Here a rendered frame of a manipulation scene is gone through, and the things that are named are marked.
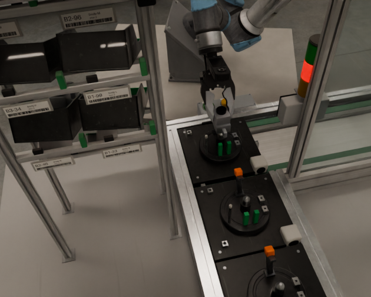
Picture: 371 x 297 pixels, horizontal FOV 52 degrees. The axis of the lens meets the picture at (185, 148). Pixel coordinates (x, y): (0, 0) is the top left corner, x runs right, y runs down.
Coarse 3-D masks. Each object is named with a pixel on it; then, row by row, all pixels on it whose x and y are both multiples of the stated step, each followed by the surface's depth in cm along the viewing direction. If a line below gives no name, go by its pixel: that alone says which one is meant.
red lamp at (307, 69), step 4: (304, 60) 91; (304, 64) 91; (308, 64) 89; (304, 68) 91; (308, 68) 90; (304, 72) 92; (308, 72) 91; (304, 76) 92; (308, 76) 91; (304, 80) 93; (308, 80) 92
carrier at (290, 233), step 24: (216, 192) 113; (264, 192) 113; (216, 216) 108; (240, 216) 105; (264, 216) 105; (288, 216) 107; (216, 240) 103; (240, 240) 103; (264, 240) 102; (288, 240) 100
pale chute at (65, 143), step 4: (88, 136) 98; (92, 136) 103; (96, 136) 107; (68, 140) 122; (88, 140) 98; (92, 140) 102; (96, 140) 106; (40, 144) 98; (44, 144) 101; (48, 144) 104; (52, 144) 107; (56, 144) 110; (60, 144) 114; (64, 144) 118; (68, 144) 122; (44, 148) 101; (48, 148) 104; (52, 148) 107
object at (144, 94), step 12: (132, 96) 82; (144, 96) 97; (84, 108) 83; (96, 108) 83; (108, 108) 83; (120, 108) 84; (132, 108) 84; (144, 108) 96; (84, 120) 84; (96, 120) 84; (108, 120) 85; (120, 120) 85; (132, 120) 85
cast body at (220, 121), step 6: (216, 108) 112; (222, 108) 112; (216, 114) 112; (222, 114) 112; (228, 114) 112; (216, 120) 112; (222, 120) 112; (228, 120) 112; (216, 126) 113; (222, 126) 113; (228, 126) 113; (216, 132) 115; (222, 132) 114
